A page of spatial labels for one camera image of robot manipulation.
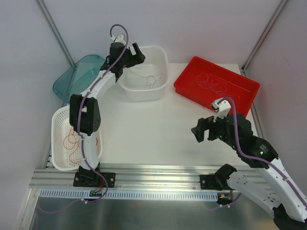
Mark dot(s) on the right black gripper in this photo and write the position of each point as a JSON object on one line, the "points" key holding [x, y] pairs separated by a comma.
{"points": [[210, 130]]}

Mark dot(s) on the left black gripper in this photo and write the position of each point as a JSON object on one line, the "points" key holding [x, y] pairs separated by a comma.
{"points": [[132, 58]]}

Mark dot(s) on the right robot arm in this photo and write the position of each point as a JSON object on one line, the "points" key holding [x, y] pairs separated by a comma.
{"points": [[284, 202]]}

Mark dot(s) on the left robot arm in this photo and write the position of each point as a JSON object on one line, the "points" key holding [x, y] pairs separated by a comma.
{"points": [[85, 115]]}

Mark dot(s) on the white plastic tub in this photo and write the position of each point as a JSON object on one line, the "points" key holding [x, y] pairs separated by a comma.
{"points": [[147, 81]]}

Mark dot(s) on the red plastic tray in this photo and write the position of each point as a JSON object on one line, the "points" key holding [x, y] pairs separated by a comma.
{"points": [[204, 82]]}

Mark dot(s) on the teal transparent plastic bin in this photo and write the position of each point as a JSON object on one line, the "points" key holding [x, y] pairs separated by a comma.
{"points": [[78, 77]]}

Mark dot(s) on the white perforated basket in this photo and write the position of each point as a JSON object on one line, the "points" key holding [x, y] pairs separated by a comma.
{"points": [[66, 148]]}

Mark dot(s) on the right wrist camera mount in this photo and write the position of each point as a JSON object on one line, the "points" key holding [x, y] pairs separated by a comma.
{"points": [[221, 107]]}

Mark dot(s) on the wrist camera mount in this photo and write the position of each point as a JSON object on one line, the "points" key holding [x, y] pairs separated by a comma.
{"points": [[119, 39], [221, 107]]}

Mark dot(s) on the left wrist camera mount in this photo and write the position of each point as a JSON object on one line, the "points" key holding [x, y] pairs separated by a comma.
{"points": [[119, 39]]}

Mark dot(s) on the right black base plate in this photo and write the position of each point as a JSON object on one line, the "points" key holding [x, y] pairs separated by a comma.
{"points": [[212, 182]]}

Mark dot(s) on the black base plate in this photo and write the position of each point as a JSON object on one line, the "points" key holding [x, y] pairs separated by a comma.
{"points": [[83, 181], [212, 182]]}

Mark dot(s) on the left aluminium frame post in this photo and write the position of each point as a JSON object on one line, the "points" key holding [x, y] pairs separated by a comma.
{"points": [[48, 17]]}

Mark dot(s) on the aluminium frame post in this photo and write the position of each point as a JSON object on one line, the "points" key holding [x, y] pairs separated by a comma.
{"points": [[48, 17], [264, 34]]}

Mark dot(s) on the aluminium mounting rail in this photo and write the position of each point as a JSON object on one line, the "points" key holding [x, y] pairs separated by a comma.
{"points": [[132, 177]]}

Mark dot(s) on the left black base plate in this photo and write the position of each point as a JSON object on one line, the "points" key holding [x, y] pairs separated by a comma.
{"points": [[83, 181]]}

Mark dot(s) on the right aluminium frame post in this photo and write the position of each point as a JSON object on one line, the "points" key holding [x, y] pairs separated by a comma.
{"points": [[264, 34]]}

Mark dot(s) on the white slotted cable duct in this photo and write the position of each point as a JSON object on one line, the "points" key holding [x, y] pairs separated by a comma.
{"points": [[131, 195]]}

